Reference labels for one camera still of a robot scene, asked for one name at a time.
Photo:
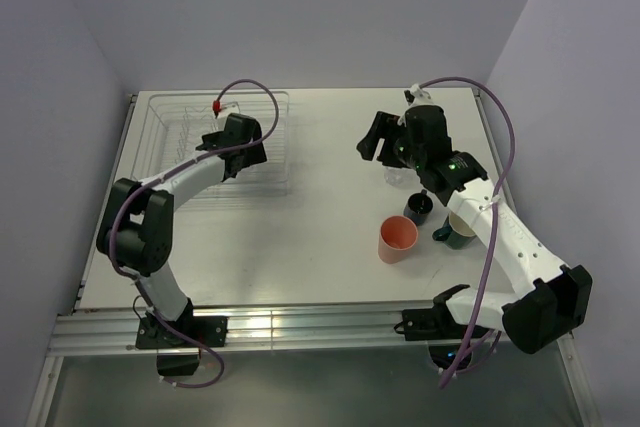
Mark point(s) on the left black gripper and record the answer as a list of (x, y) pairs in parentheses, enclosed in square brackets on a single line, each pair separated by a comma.
[(255, 155)]

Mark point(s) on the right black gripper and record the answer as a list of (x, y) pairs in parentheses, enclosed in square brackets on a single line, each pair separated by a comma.
[(386, 125)]

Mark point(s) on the small clear glass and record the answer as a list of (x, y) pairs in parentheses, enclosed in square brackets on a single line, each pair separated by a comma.
[(399, 177)]

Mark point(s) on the pink plastic cup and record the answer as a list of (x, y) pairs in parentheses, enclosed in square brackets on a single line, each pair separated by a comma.
[(397, 236)]

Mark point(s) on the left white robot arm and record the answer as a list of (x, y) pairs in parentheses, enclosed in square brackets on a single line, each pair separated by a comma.
[(136, 231)]

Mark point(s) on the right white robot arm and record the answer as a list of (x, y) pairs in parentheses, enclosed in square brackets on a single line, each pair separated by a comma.
[(549, 298)]

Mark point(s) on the small black mug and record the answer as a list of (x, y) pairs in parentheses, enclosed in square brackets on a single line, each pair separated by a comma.
[(418, 207)]

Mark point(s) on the dark green mug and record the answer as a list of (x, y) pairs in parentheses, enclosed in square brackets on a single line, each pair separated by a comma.
[(454, 233)]

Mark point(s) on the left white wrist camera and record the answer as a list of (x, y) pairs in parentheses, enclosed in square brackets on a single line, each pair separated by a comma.
[(222, 110)]

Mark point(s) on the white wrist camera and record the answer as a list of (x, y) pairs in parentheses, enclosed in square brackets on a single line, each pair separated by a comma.
[(417, 96), (222, 110)]

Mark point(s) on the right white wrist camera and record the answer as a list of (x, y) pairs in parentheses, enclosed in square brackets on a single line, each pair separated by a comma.
[(417, 96)]

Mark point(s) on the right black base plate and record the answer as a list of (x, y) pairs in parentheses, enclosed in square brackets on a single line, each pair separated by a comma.
[(419, 325)]

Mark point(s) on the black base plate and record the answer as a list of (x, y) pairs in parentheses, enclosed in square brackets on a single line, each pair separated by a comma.
[(419, 325), (207, 330)]

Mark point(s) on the aluminium mounting rail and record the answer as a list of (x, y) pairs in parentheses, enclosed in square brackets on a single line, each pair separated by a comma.
[(279, 328)]

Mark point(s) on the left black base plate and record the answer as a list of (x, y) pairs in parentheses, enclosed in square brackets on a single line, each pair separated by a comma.
[(207, 330)]

